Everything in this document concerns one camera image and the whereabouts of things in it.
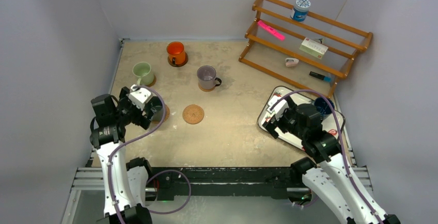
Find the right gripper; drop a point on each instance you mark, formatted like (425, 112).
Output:
(276, 120)

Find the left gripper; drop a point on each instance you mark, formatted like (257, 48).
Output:
(125, 97)

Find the woven rattan coaster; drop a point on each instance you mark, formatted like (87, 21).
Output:
(193, 114)
(167, 113)

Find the light green mug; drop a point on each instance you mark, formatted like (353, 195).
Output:
(141, 70)

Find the dark blue mug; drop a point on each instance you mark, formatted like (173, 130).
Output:
(323, 107)

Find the dark brown wooden coaster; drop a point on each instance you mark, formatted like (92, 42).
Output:
(174, 64)

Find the orange mug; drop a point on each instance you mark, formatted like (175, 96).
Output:
(175, 51)

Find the pink purple mug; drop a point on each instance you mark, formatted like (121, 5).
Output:
(207, 77)

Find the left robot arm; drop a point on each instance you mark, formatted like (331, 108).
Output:
(124, 182)

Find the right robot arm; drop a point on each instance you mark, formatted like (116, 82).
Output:
(325, 170)

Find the strawberry print tray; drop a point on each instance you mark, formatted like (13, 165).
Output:
(328, 123)

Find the black blue marker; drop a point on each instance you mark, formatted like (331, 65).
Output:
(320, 76)

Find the wooden tiered shelf rack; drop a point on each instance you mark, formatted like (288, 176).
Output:
(267, 54)

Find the green white box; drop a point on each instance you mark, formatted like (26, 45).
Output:
(313, 48)

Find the pink highlighter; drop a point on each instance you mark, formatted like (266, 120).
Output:
(271, 30)

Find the blue white jar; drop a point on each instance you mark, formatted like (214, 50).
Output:
(300, 10)

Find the black aluminium mounting rail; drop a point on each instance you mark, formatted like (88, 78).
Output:
(164, 183)

